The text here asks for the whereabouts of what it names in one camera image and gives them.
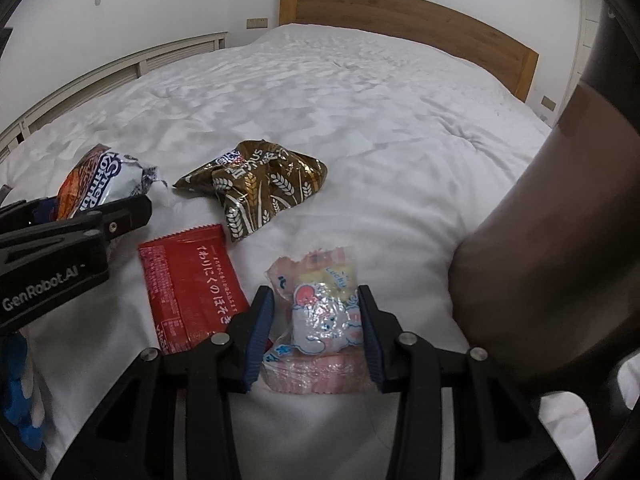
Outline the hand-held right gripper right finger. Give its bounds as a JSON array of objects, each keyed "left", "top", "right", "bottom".
[{"left": 357, "top": 284, "right": 556, "bottom": 480}]

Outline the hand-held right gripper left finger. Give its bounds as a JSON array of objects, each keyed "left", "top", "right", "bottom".
[{"left": 50, "top": 285, "right": 276, "bottom": 480}]

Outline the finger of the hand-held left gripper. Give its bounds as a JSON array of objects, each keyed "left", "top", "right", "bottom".
[
  {"left": 60, "top": 194, "right": 153, "bottom": 250},
  {"left": 0, "top": 199, "right": 58, "bottom": 233}
]

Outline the white orange snack packet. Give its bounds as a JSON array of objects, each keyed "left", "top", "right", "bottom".
[{"left": 56, "top": 143, "right": 168, "bottom": 221}]

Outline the small pink cartoon snack packet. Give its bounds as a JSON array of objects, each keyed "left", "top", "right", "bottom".
[
  {"left": 265, "top": 246, "right": 363, "bottom": 358},
  {"left": 262, "top": 345, "right": 375, "bottom": 395}
]

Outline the square red snack packet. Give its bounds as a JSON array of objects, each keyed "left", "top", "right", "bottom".
[{"left": 138, "top": 224, "right": 252, "bottom": 357}]

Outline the blue white packet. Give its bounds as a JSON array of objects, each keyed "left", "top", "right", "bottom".
[{"left": 0, "top": 332, "right": 48, "bottom": 453}]

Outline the brown wheat print snack packet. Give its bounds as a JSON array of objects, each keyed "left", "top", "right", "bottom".
[{"left": 172, "top": 140, "right": 328, "bottom": 243}]

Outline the white slatted cabinet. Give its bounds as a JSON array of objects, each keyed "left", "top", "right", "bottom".
[{"left": 0, "top": 31, "right": 228, "bottom": 161}]

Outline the white duvet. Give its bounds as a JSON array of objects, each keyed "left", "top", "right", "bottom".
[{"left": 0, "top": 22, "right": 640, "bottom": 480}]

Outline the wooden headboard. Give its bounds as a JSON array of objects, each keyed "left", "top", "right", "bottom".
[{"left": 278, "top": 0, "right": 540, "bottom": 103}]

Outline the white wardrobe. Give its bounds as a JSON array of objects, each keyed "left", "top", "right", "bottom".
[{"left": 570, "top": 0, "right": 608, "bottom": 91}]

